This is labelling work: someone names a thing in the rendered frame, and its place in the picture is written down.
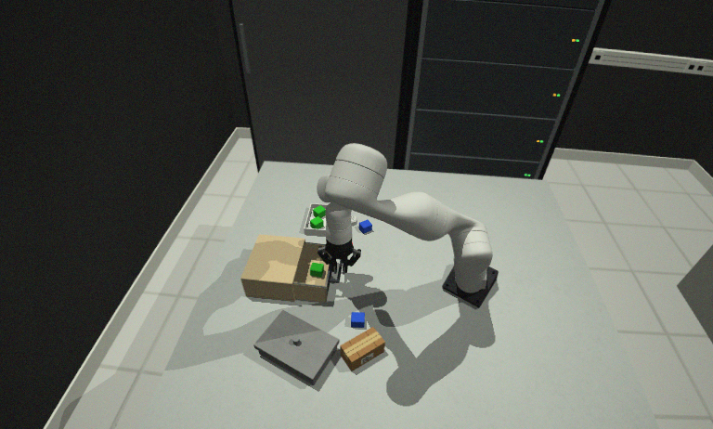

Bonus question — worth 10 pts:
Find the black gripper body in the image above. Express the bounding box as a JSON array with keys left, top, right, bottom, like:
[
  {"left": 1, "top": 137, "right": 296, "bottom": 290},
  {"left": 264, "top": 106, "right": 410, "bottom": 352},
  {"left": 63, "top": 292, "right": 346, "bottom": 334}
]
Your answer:
[{"left": 325, "top": 238, "right": 354, "bottom": 259}]

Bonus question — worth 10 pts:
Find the blue block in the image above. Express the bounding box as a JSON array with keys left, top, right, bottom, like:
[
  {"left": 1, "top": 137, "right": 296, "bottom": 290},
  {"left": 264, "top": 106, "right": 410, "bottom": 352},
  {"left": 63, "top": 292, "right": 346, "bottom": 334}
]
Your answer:
[
  {"left": 351, "top": 312, "right": 365, "bottom": 328},
  {"left": 359, "top": 220, "right": 372, "bottom": 234}
]

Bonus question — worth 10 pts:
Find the brown cardboard box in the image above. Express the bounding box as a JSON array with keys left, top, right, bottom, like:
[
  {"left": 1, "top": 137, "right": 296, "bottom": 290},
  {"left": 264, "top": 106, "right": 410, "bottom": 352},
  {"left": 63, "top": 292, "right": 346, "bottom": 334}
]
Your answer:
[{"left": 340, "top": 327, "right": 385, "bottom": 371}]

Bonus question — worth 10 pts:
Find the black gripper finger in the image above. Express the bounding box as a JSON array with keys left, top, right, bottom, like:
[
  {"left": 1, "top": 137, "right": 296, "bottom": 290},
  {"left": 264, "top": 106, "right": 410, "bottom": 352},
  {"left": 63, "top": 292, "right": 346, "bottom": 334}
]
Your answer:
[
  {"left": 318, "top": 246, "right": 337, "bottom": 274},
  {"left": 341, "top": 248, "right": 361, "bottom": 275}
]

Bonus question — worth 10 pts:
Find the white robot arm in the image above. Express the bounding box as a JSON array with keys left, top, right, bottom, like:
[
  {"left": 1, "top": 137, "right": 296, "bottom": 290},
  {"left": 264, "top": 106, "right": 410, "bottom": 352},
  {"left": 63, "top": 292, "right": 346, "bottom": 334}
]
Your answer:
[{"left": 317, "top": 144, "right": 493, "bottom": 293}]

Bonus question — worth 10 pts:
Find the green block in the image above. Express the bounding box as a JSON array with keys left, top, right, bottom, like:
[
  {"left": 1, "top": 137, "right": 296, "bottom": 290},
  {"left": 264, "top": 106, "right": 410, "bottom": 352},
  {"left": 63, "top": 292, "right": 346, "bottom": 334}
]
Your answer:
[
  {"left": 310, "top": 216, "right": 324, "bottom": 229},
  {"left": 310, "top": 263, "right": 324, "bottom": 277},
  {"left": 313, "top": 205, "right": 326, "bottom": 218}
]

